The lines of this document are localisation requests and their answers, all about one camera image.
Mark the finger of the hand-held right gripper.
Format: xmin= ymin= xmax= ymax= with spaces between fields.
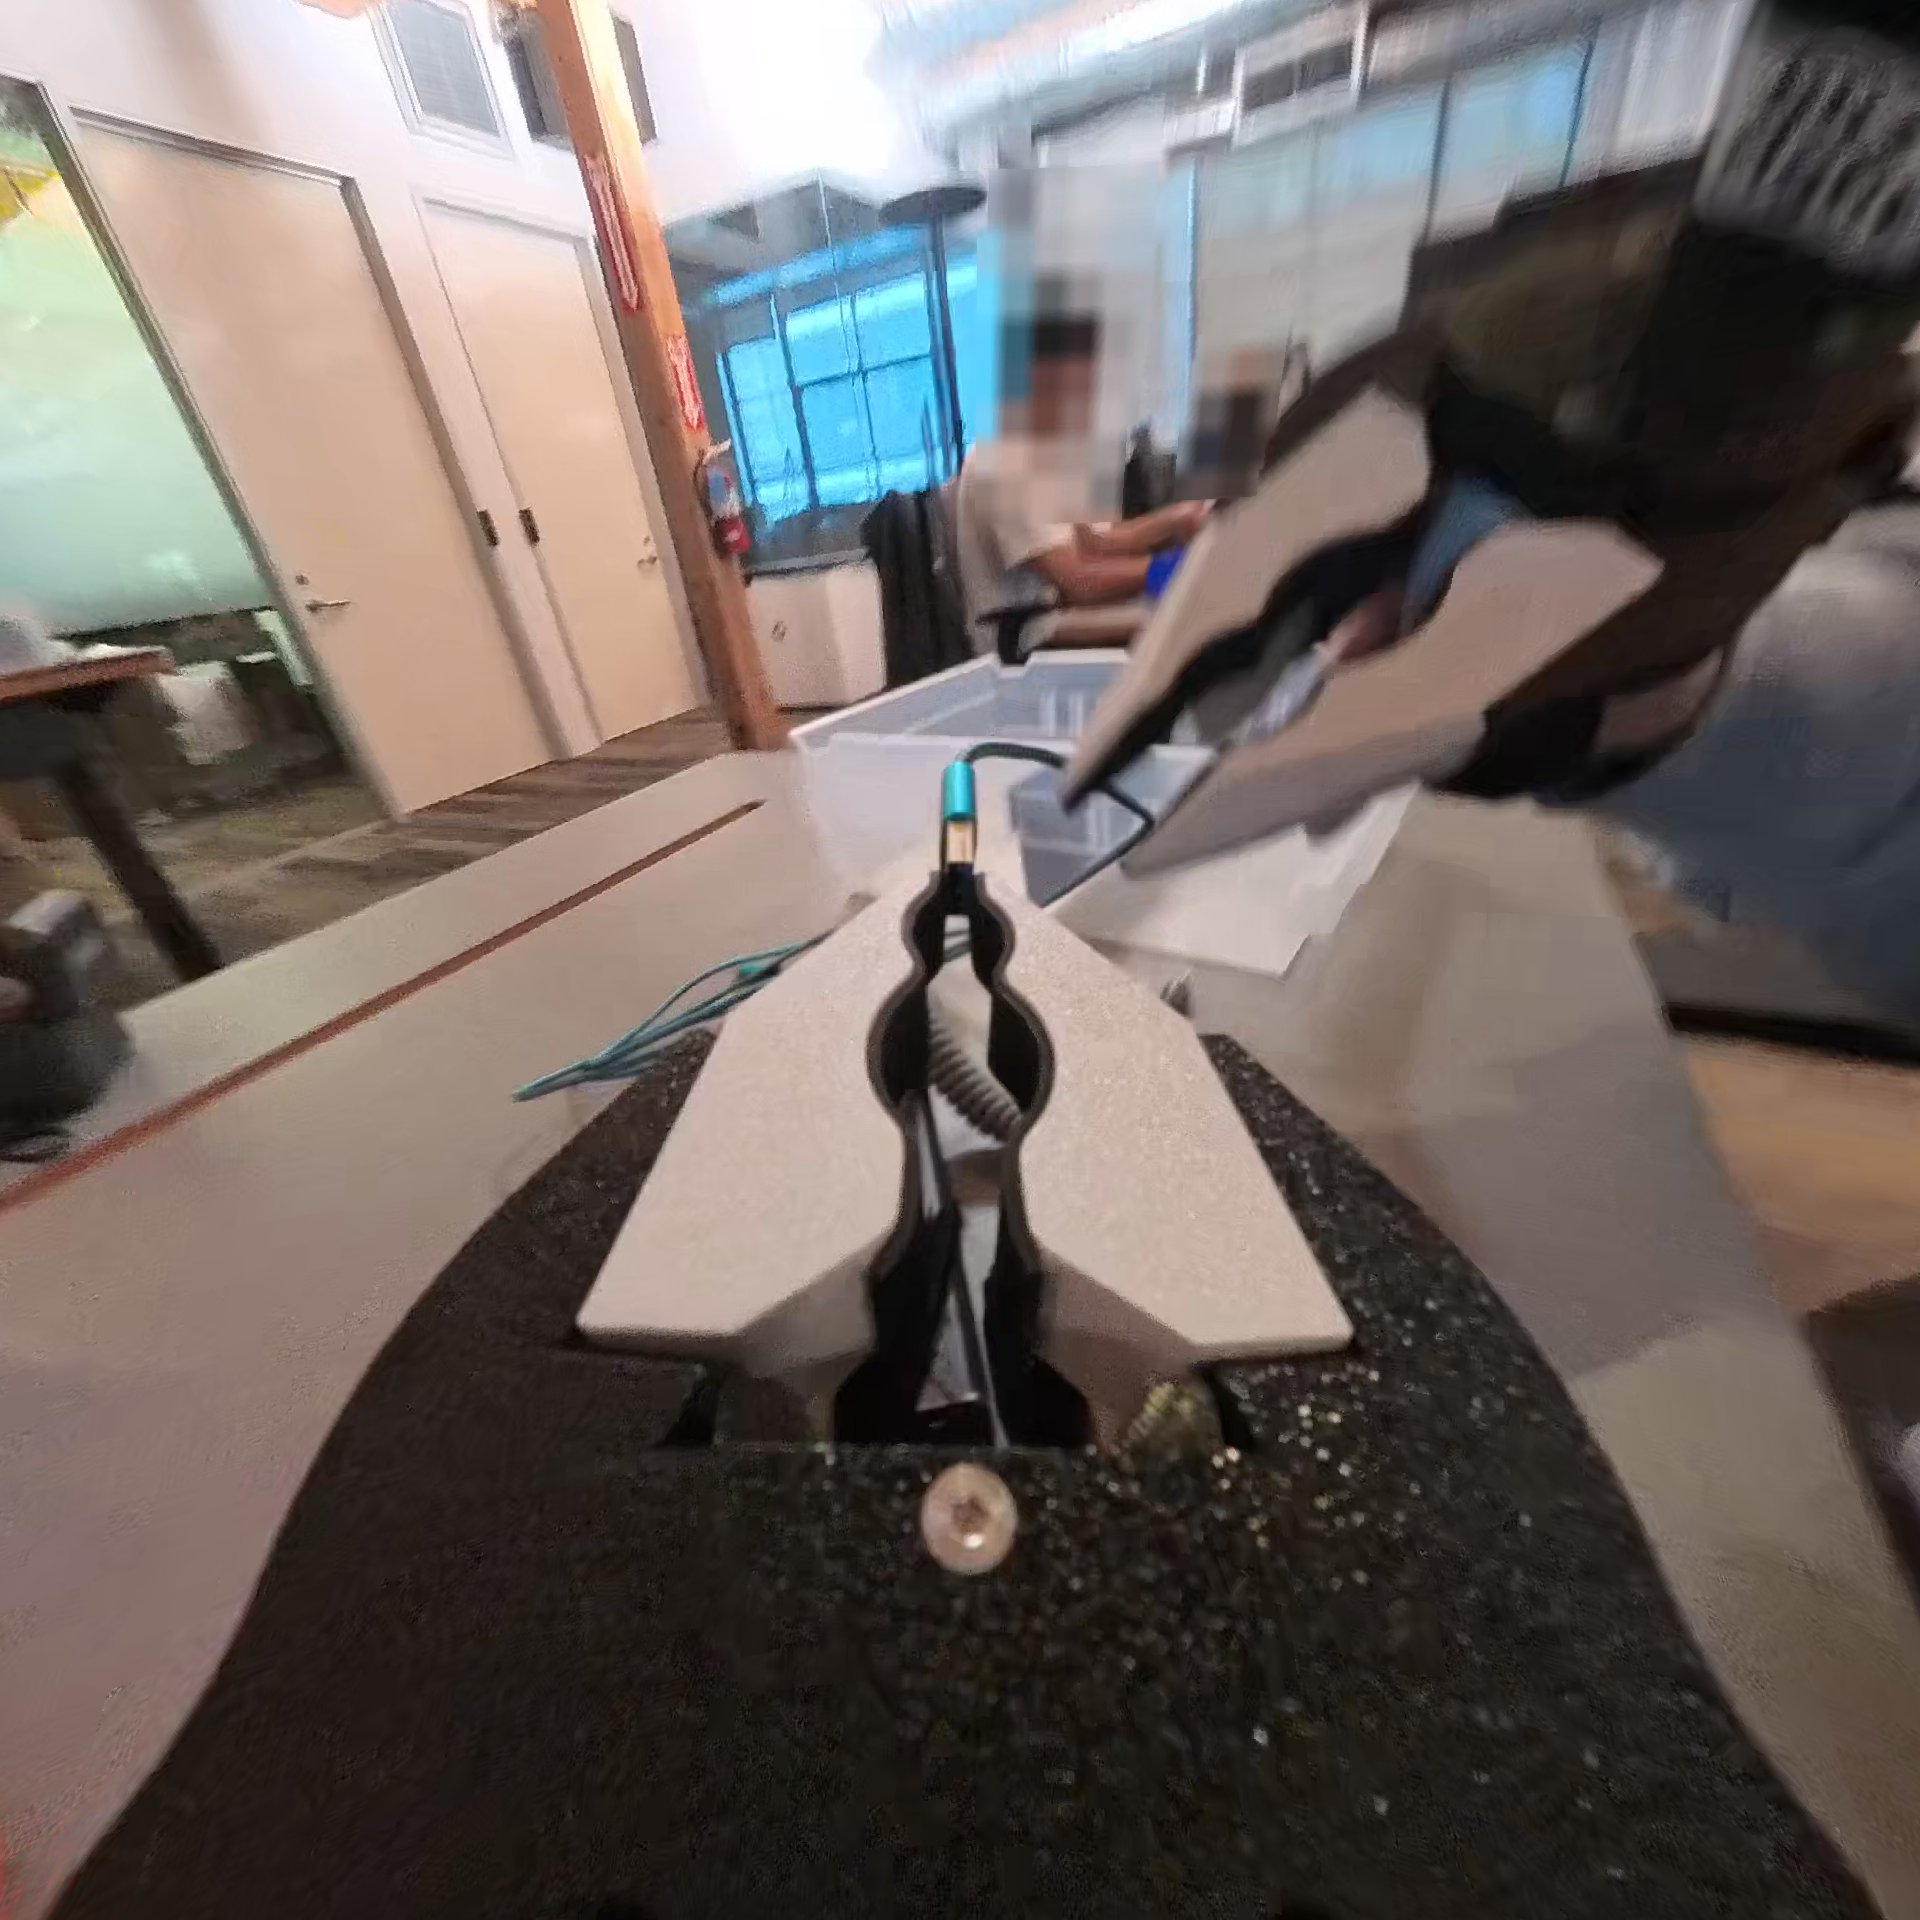
xmin=1122 ymin=517 xmax=1670 ymax=879
xmin=1056 ymin=382 xmax=1439 ymax=826

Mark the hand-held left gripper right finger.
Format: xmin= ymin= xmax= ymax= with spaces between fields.
xmin=941 ymin=885 xmax=1359 ymax=1448

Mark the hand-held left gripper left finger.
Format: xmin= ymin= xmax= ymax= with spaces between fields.
xmin=576 ymin=877 xmax=964 ymax=1432

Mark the grey usb cable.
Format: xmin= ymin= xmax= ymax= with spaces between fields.
xmin=927 ymin=1026 xmax=1039 ymax=1150

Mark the teal braided usb cable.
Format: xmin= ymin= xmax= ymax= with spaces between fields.
xmin=513 ymin=742 xmax=1073 ymax=1103

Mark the dark jacket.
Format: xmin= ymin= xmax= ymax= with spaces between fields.
xmin=865 ymin=486 xmax=975 ymax=692

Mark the small clear plastic container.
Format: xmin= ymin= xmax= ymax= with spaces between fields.
xmin=1007 ymin=742 xmax=1215 ymax=910

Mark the large clear plastic bin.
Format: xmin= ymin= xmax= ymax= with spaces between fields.
xmin=785 ymin=661 xmax=1420 ymax=981

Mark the black floor lamp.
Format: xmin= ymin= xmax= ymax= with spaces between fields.
xmin=882 ymin=183 xmax=993 ymax=506

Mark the white cabinet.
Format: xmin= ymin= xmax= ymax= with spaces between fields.
xmin=744 ymin=562 xmax=886 ymax=712

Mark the white double door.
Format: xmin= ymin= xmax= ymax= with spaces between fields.
xmin=412 ymin=192 xmax=711 ymax=759

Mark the black device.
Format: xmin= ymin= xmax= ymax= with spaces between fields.
xmin=0 ymin=892 xmax=140 ymax=1160

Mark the dark wooden table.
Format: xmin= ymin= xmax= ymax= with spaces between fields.
xmin=0 ymin=644 xmax=226 ymax=984

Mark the wooden post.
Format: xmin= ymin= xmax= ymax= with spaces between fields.
xmin=532 ymin=0 xmax=789 ymax=752

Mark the wall vent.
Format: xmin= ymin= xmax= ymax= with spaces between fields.
xmin=373 ymin=0 xmax=513 ymax=156

